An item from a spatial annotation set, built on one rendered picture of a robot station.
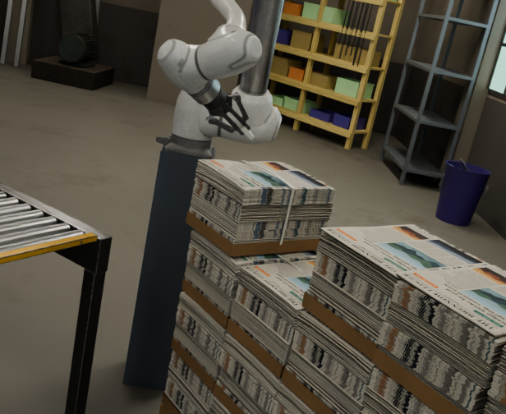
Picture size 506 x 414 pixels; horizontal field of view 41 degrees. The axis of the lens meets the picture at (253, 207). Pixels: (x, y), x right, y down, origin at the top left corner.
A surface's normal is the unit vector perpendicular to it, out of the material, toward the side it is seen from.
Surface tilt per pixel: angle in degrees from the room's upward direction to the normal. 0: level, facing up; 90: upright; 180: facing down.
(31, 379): 0
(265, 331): 90
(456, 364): 90
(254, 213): 90
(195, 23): 90
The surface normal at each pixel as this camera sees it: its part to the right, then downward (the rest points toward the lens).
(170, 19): 0.01, 0.30
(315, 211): 0.56, 0.35
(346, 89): -0.67, 0.09
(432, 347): -0.82, 0.01
